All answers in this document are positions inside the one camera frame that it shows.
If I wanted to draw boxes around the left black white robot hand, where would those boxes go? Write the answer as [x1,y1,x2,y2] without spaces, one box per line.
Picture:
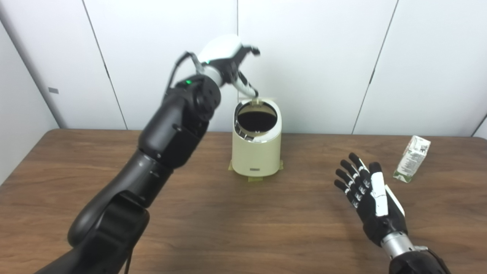
[197,34,261,98]

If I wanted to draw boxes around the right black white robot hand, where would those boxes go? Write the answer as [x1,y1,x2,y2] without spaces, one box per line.
[334,153,408,248]

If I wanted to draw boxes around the white green milk carton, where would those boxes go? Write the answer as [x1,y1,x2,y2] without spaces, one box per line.
[393,135,431,183]

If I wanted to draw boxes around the cream round bin lid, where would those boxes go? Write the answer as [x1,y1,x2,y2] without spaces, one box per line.
[239,97,277,105]

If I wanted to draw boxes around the cream-colored bin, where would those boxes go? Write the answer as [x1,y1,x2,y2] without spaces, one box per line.
[232,97,283,177]

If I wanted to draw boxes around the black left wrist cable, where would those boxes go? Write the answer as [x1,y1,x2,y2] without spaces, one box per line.
[166,51,204,92]

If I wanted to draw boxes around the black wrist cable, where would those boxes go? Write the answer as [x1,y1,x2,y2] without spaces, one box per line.
[414,246,454,274]
[166,51,204,92]

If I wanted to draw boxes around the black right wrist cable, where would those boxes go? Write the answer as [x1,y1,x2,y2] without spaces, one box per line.
[414,246,454,274]

